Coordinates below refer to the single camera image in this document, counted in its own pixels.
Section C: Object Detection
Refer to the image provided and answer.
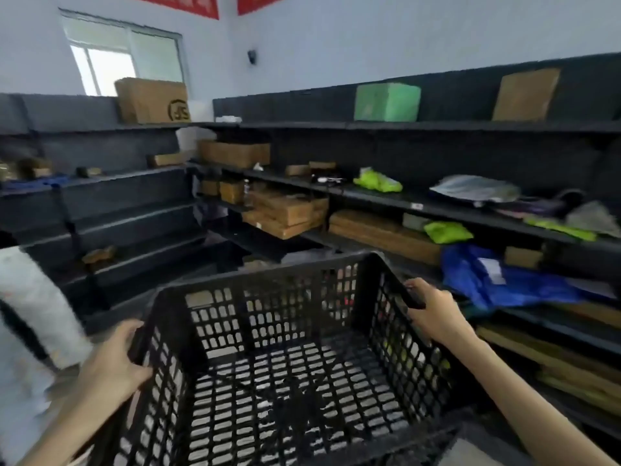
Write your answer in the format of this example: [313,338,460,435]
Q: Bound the wide red banner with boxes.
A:
[124,0,220,20]

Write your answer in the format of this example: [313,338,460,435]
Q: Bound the wide cardboard box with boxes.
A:
[198,140,271,170]

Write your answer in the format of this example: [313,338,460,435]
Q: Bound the flat brown cardboard sheet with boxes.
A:
[492,68,562,122]

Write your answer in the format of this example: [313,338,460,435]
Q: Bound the person's right hand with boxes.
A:
[404,278,479,347]

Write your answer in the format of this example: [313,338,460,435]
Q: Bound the person's right forearm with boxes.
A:
[437,330,618,466]

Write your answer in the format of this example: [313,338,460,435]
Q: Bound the lime green strip parcel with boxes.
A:
[523,215,598,242]

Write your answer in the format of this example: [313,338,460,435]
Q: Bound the person's left forearm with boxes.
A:
[18,383,128,466]

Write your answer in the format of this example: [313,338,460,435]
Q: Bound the lime green parcel bag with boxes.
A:
[353,168,404,194]

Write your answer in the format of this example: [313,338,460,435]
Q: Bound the stacked flat cardboard boxes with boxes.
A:
[242,189,330,240]

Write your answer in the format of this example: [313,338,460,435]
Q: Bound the low cardboard box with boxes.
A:
[147,151,189,169]

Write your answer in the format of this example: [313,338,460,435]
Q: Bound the white plastic bag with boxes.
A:
[175,126,217,153]

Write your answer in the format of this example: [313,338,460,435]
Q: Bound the person's left hand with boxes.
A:
[79,319,154,409]

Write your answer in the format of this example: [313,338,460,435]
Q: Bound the grey crumpled bag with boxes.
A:
[565,201,621,239]

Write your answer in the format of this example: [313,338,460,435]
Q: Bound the black plastic crate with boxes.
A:
[87,251,478,466]

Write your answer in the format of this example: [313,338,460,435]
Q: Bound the blue flat parcel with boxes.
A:
[0,176,70,191]

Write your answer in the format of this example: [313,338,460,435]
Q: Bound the large printed cardboard box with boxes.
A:
[114,77,191,125]

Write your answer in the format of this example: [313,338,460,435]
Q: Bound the long flat cardboard box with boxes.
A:
[328,209,445,266]

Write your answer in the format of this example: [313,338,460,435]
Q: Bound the small brown cardboard piece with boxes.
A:
[82,246,117,266]

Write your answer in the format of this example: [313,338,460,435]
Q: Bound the dark purple parcel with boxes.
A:
[495,198,569,220]

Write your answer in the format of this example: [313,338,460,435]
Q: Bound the grey plastic parcel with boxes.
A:
[430,175,521,204]

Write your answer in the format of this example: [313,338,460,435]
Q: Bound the square cardboard box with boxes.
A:
[219,181,246,205]

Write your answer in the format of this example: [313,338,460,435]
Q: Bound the pile of flat cardboard boxes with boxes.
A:
[477,302,621,417]

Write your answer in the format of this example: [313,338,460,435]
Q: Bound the blue plastic parcel bag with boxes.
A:
[441,244,584,312]

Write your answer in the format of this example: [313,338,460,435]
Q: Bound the long black shelving unit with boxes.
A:
[187,53,621,447]

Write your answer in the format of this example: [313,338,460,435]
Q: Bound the small lime green parcel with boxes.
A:
[424,221,474,245]

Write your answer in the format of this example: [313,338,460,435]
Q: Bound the white garment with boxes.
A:
[0,246,94,464]

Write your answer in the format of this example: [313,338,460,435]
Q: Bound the small cardboard box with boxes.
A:
[285,161,337,178]

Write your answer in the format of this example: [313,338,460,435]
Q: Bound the short red banner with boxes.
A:
[237,0,294,16]

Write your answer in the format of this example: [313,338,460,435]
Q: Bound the grey flat parcel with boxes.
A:
[437,436,534,466]

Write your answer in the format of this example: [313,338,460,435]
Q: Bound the green box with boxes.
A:
[354,83,422,123]

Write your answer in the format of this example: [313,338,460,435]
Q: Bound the window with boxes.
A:
[59,8,187,97]

